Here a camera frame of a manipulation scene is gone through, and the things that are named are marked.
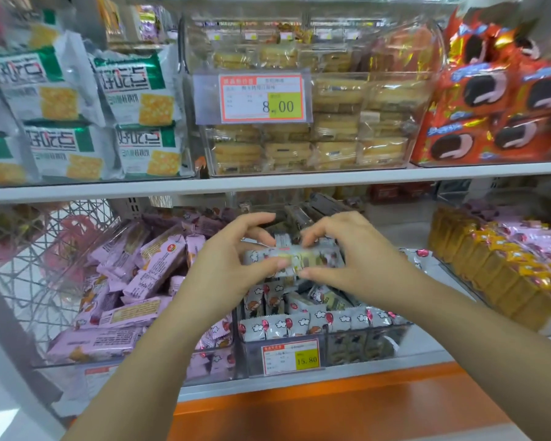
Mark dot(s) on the person's right hand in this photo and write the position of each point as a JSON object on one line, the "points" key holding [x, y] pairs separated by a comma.
{"points": [[372, 266]]}

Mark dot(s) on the person's left hand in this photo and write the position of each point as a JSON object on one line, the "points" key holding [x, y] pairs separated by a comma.
{"points": [[216, 270]]}

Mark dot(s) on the person's right thumb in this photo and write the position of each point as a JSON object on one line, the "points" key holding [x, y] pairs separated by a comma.
{"points": [[314, 273]]}

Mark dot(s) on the person's left middle finger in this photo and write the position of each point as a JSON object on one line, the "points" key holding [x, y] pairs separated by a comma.
{"points": [[257, 218]]}

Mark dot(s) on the person's right middle finger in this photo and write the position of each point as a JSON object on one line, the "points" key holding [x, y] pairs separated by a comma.
{"points": [[337, 217]]}

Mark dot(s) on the person's left thumb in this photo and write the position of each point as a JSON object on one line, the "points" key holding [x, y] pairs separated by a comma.
{"points": [[271, 267]]}

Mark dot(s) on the white cartoon snack packet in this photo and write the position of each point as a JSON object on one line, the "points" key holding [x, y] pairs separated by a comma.
{"points": [[298, 259]]}

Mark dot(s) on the person's left forearm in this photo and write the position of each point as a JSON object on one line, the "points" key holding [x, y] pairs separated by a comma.
{"points": [[142, 376]]}

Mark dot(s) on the person's right forearm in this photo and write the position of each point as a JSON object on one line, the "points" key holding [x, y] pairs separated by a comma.
{"points": [[496, 349]]}

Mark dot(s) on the row of dark brown packets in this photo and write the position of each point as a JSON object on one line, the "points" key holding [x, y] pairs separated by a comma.
{"points": [[317, 208]]}

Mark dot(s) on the pile of white cartoon packets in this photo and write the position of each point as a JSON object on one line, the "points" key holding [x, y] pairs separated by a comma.
{"points": [[298, 312]]}

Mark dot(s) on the clear bin with cartoon packets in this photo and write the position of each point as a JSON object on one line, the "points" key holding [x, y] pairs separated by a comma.
{"points": [[349, 349]]}

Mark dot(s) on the small red yellow price label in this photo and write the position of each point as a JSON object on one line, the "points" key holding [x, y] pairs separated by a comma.
{"points": [[290, 356]]}

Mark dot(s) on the stack of yellow cake packets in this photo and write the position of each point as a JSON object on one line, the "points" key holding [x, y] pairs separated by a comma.
{"points": [[330, 119]]}

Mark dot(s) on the clear bin with cakes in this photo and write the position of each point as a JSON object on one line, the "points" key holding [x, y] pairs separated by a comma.
{"points": [[418, 151]]}

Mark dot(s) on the clear bin with purple packets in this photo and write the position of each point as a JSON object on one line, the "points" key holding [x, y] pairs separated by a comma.
{"points": [[211, 369]]}

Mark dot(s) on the large red yellow price label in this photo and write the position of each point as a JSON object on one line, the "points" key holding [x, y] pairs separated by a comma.
{"points": [[262, 98]]}

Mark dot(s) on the pile of purple biscuit packets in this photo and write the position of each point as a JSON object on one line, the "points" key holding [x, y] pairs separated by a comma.
{"points": [[133, 280]]}

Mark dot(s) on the row of yellow wrapped packets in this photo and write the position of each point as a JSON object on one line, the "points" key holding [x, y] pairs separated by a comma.
{"points": [[500, 270]]}

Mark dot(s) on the pink bag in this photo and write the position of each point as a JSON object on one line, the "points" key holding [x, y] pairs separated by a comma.
{"points": [[71, 243]]}

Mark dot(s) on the pile of pink purple packets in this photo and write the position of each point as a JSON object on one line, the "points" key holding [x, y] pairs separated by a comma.
{"points": [[532, 238]]}

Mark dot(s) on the stack of red pie packets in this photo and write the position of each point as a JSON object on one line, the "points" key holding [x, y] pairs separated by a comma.
{"points": [[496, 100]]}

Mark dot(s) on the faded white price label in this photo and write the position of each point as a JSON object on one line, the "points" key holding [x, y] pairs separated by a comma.
{"points": [[98, 378]]}

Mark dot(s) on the stack of green cracker bags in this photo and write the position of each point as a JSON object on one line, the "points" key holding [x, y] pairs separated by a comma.
{"points": [[73, 110]]}

